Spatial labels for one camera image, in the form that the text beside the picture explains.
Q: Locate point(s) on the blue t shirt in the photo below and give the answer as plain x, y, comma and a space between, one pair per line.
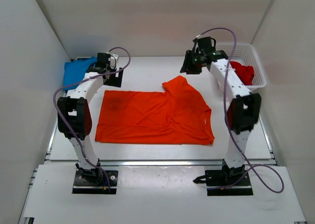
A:
75, 70

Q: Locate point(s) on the orange t shirt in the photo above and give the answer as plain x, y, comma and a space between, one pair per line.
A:
178, 115

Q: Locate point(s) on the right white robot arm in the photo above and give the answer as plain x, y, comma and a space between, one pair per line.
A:
240, 104

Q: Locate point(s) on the red t shirt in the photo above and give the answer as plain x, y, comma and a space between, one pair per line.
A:
245, 73

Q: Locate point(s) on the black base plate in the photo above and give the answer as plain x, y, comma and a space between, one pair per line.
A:
83, 186
218, 184

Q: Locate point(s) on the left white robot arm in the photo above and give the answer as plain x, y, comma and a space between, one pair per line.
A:
74, 117

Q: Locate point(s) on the white plastic basket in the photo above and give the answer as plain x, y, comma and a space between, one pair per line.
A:
245, 54

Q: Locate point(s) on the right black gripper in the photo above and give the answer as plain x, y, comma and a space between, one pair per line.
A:
188, 64

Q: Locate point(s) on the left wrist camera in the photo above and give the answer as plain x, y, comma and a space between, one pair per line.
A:
113, 59

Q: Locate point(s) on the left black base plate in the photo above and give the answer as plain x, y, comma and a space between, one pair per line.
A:
83, 186

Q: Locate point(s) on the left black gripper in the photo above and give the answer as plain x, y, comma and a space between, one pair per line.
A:
114, 77

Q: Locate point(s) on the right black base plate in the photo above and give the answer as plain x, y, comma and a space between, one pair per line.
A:
218, 184

